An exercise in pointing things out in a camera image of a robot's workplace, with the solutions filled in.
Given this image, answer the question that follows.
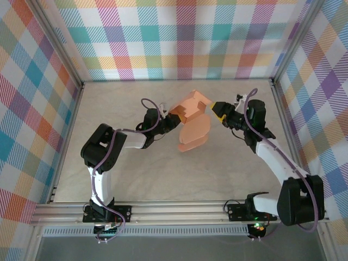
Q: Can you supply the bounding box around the orange paper box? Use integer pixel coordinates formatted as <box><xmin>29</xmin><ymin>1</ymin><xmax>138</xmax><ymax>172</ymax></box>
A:
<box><xmin>167</xmin><ymin>89</ymin><xmax>213</xmax><ymax>153</ymax></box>

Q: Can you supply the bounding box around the circuit board with lit LED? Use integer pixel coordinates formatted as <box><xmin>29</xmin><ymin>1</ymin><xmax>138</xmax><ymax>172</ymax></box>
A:
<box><xmin>248</xmin><ymin>221</ymin><xmax>267</xmax><ymax>239</ymax></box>

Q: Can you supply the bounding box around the circuit board with white plug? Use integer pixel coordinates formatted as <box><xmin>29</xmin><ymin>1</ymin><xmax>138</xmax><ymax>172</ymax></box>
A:
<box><xmin>93</xmin><ymin>222</ymin><xmax>122</xmax><ymax>237</ymax></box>

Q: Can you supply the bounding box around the aluminium side rail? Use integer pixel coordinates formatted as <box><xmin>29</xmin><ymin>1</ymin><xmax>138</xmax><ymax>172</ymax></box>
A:
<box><xmin>269</xmin><ymin>77</ymin><xmax>313</xmax><ymax>202</ymax></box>
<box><xmin>47</xmin><ymin>81</ymin><xmax>85</xmax><ymax>204</ymax></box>

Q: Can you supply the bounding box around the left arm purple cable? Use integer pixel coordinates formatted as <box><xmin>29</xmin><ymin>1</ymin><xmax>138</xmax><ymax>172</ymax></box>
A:
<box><xmin>91</xmin><ymin>97</ymin><xmax>164</xmax><ymax>243</ymax></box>

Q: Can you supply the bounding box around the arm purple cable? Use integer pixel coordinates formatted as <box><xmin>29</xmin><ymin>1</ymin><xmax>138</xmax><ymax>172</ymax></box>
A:
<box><xmin>91</xmin><ymin>97</ymin><xmax>164</xmax><ymax>243</ymax></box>
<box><xmin>243</xmin><ymin>87</ymin><xmax>319</xmax><ymax>242</ymax></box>

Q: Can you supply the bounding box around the long aluminium base rail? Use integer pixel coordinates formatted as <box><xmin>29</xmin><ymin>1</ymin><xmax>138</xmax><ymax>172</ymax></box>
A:
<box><xmin>29</xmin><ymin>200</ymin><xmax>331</xmax><ymax>227</ymax></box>

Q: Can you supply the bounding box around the aluminium frame post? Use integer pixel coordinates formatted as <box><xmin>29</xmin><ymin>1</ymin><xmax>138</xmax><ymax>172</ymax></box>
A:
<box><xmin>270</xmin><ymin>0</ymin><xmax>328</xmax><ymax>86</ymax></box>
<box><xmin>31</xmin><ymin>0</ymin><xmax>85</xmax><ymax>89</ymax></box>

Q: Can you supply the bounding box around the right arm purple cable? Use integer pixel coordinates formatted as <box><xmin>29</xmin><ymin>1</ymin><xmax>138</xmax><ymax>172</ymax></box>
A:
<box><xmin>243</xmin><ymin>87</ymin><xmax>319</xmax><ymax>242</ymax></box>

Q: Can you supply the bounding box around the grey slotted cable duct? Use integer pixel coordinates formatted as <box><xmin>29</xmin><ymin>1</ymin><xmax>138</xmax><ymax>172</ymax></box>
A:
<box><xmin>42</xmin><ymin>224</ymin><xmax>251</xmax><ymax>238</ymax></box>

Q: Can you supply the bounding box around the aluminium frame leg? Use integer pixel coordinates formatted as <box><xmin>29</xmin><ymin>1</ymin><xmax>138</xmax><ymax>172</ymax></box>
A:
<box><xmin>23</xmin><ymin>225</ymin><xmax>46</xmax><ymax>261</ymax></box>
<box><xmin>315</xmin><ymin>222</ymin><xmax>335</xmax><ymax>261</ymax></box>

